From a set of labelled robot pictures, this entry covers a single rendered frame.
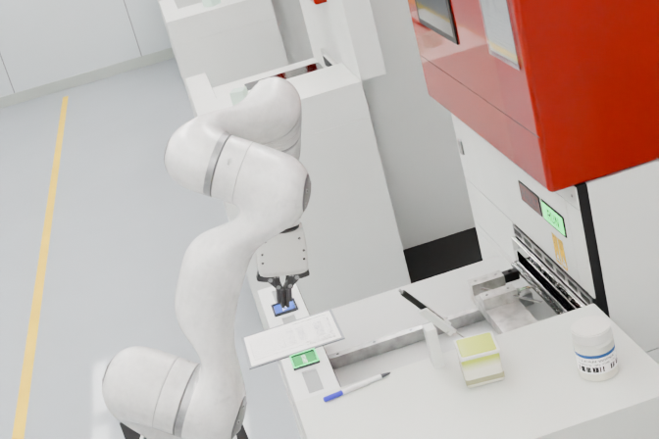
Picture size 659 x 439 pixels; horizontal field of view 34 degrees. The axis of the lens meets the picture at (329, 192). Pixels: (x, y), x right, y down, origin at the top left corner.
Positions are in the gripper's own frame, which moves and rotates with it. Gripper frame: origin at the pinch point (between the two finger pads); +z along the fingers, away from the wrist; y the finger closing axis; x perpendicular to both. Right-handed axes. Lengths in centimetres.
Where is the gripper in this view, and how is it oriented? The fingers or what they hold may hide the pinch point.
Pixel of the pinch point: (283, 296)
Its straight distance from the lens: 215.9
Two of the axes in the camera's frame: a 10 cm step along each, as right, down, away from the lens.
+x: 2.0, 3.1, -9.3
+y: -9.8, 1.0, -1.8
